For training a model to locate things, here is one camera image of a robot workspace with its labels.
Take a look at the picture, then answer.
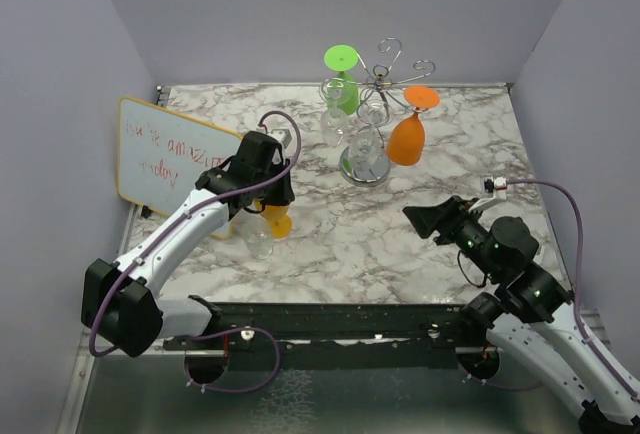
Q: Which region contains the clear wine glass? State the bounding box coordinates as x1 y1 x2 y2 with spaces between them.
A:
240 216 274 259
348 100 390 179

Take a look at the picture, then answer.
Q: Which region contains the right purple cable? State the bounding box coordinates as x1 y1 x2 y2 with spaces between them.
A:
504 178 640 400

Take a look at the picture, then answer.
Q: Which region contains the orange plastic wine glass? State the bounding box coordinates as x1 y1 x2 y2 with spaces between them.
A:
386 85 440 166

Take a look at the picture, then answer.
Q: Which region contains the green plastic wine glass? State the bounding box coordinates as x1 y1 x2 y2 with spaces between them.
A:
324 44 359 116

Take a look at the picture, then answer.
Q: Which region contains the yellow plastic wine glass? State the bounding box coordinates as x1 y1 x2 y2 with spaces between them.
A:
255 201 293 239

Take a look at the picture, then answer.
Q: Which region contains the small whiteboard yellow frame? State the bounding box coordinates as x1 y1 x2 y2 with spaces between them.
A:
116 96 242 216

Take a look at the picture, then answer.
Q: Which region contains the clear glass hanging on rack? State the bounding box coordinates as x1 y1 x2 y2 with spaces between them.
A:
319 78 349 146

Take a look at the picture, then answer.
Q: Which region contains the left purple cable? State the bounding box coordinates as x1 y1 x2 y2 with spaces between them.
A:
88 110 304 358

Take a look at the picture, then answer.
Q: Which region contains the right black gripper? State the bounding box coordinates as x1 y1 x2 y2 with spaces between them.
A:
403 193 502 280

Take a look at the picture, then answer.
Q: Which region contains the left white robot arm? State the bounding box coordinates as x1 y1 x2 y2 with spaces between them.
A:
81 131 294 357

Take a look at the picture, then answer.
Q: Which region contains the purple cable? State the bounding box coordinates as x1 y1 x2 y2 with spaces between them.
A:
88 110 304 358
504 178 640 400

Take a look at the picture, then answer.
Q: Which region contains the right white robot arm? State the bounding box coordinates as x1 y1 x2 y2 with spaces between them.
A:
403 196 639 433

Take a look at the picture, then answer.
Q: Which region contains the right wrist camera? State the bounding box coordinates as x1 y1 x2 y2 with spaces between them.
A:
470 176 508 212

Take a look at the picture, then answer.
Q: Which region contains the chrome wine glass rack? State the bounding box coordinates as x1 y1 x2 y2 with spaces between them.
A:
319 37 436 187

